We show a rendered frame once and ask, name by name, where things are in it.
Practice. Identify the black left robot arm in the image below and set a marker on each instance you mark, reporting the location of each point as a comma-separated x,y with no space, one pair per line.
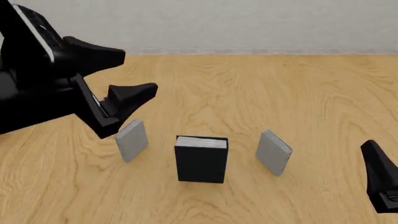
25,105

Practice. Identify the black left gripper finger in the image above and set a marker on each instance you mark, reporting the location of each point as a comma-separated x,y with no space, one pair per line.
96,58
130,98

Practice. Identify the grey book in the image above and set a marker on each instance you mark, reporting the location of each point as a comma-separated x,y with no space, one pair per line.
132,140
273,151

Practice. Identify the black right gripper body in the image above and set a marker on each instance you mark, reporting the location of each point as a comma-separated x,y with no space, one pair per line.
385,201

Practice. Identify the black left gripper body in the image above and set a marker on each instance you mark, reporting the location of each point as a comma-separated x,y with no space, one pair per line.
93,116

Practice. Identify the flat plate on black stalk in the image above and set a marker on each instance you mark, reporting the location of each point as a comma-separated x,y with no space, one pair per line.
40,26

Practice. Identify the dark navy hardcover book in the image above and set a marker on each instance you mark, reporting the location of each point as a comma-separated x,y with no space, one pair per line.
200,163

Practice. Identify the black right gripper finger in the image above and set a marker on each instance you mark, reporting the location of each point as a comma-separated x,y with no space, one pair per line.
379,168

